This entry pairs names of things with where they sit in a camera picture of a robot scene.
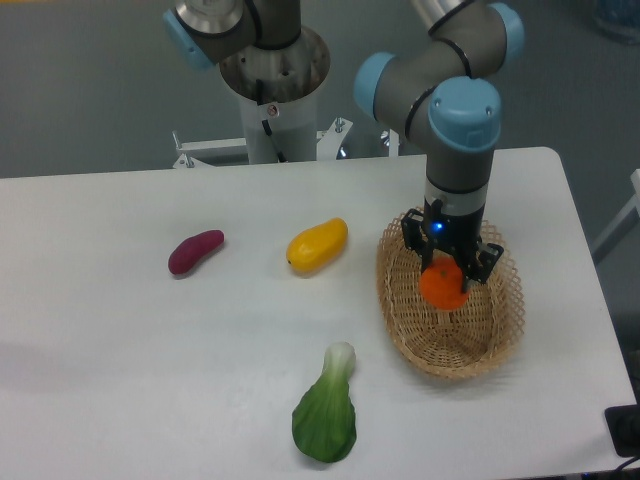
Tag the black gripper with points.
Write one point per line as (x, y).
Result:
(430, 229)

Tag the orange mandarin fruit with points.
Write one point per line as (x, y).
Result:
(441, 284)

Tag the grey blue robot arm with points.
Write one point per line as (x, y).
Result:
(439, 101)

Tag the woven wicker basket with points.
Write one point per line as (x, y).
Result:
(474, 339)

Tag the yellow mango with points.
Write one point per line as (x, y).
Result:
(316, 247)

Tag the green bok choy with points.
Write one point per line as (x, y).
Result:
(324, 421)

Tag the black device at table edge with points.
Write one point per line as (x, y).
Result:
(623, 426)

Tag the purple sweet potato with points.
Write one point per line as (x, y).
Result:
(192, 250)

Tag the blue object top right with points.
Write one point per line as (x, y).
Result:
(618, 19)

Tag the white frame at right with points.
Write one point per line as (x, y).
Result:
(621, 224)

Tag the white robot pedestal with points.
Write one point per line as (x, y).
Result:
(277, 93)

